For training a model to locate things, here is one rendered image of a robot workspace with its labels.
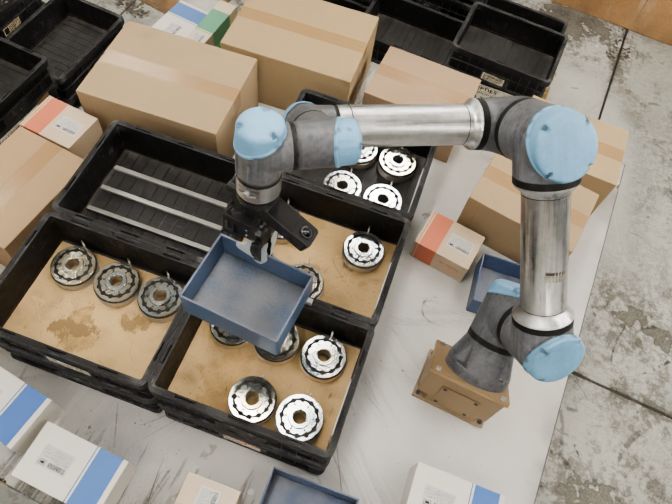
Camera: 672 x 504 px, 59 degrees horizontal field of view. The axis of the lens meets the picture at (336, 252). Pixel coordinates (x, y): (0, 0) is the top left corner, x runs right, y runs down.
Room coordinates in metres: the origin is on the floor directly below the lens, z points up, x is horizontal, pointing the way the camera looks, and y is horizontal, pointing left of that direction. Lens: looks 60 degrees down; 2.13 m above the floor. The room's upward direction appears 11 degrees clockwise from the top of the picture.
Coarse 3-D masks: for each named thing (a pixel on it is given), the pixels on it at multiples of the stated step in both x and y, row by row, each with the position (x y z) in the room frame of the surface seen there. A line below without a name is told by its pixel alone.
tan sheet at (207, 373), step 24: (312, 336) 0.51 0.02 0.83; (192, 360) 0.40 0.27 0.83; (216, 360) 0.41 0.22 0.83; (240, 360) 0.42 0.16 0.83; (192, 384) 0.35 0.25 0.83; (216, 384) 0.36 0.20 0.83; (288, 384) 0.39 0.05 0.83; (312, 384) 0.40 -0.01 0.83; (336, 384) 0.41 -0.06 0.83; (216, 408) 0.31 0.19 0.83; (336, 408) 0.36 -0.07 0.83
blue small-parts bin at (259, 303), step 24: (216, 240) 0.55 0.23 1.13; (216, 264) 0.53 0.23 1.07; (240, 264) 0.54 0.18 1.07; (264, 264) 0.54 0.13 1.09; (288, 264) 0.53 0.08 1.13; (192, 288) 0.45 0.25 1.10; (216, 288) 0.48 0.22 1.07; (240, 288) 0.49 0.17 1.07; (264, 288) 0.50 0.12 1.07; (288, 288) 0.51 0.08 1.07; (192, 312) 0.41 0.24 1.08; (216, 312) 0.40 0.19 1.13; (240, 312) 0.44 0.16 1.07; (264, 312) 0.45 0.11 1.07; (288, 312) 0.46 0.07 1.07; (240, 336) 0.39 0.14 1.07; (264, 336) 0.38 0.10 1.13
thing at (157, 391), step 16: (352, 320) 0.53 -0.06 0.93; (176, 336) 0.41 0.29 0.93; (368, 336) 0.50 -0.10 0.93; (160, 368) 0.34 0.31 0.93; (352, 384) 0.39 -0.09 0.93; (176, 400) 0.28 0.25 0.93; (192, 400) 0.29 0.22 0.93; (224, 416) 0.27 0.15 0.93; (256, 432) 0.25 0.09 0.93; (272, 432) 0.26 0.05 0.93; (336, 432) 0.28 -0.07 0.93; (304, 448) 0.24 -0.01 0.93; (320, 448) 0.25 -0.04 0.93
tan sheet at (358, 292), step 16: (320, 224) 0.82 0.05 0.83; (320, 240) 0.77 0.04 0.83; (336, 240) 0.78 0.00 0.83; (288, 256) 0.71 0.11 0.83; (304, 256) 0.72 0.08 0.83; (320, 256) 0.72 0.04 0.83; (336, 256) 0.73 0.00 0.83; (384, 256) 0.76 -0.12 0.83; (336, 272) 0.69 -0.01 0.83; (352, 272) 0.70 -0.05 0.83; (368, 272) 0.71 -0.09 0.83; (384, 272) 0.72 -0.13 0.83; (336, 288) 0.65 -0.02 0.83; (352, 288) 0.65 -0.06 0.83; (368, 288) 0.66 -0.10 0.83; (336, 304) 0.60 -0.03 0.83; (352, 304) 0.61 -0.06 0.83; (368, 304) 0.62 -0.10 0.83
